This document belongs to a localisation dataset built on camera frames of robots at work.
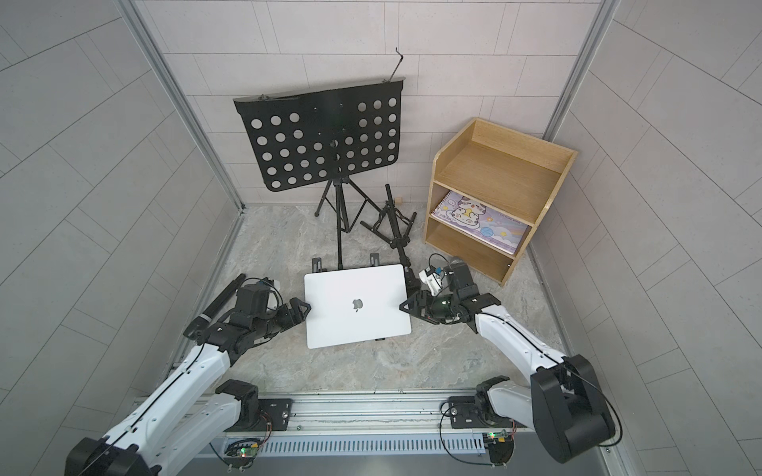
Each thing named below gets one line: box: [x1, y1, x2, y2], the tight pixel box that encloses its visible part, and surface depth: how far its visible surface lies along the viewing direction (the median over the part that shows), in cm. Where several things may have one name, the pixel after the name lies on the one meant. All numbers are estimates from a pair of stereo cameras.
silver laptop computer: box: [303, 263, 412, 350], surface depth 87 cm
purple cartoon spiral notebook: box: [431, 190, 531, 255], surface depth 91 cm
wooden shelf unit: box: [423, 117, 579, 287], surface depth 87 cm
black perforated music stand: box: [232, 47, 406, 270], surface depth 77 cm
